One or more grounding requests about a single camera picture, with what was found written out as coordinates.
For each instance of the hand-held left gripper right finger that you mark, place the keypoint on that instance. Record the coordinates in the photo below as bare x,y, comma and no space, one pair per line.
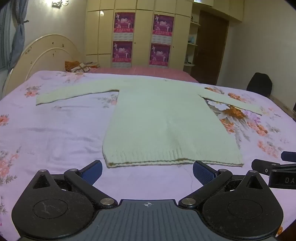
203,172

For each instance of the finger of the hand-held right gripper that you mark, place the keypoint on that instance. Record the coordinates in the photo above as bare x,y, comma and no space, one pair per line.
289,156
263,165

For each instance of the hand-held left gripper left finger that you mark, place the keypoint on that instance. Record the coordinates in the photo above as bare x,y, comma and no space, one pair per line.
92,172

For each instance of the pale green knitted sweater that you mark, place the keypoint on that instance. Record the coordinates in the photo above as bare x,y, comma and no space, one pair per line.
161,115

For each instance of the lilac floral blanket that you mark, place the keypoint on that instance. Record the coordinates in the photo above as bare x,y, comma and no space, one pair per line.
57,129

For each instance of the black chair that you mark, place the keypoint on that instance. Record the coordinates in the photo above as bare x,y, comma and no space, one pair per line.
259,84

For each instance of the orange patterned pillow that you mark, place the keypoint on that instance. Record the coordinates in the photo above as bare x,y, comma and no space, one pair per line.
74,66

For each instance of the pink bed sheet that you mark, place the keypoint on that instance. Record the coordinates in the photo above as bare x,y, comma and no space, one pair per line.
150,70

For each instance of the brown wooden door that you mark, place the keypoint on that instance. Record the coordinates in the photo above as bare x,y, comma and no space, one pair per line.
210,51

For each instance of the cream bed headboard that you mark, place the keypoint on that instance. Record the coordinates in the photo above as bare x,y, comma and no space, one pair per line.
46,55

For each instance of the open shelf unit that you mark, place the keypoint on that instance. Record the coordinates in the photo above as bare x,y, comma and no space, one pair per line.
192,44

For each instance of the cream wardrobe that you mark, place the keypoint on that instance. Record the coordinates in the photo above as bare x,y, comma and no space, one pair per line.
143,34

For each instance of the blue curtain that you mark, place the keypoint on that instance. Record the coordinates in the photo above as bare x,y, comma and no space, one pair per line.
19,34

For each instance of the pink wall poster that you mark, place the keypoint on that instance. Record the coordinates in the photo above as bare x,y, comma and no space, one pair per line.
124,23
163,24
122,52
160,54

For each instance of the white wall lamp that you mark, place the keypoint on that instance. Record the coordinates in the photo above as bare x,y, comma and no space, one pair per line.
60,3

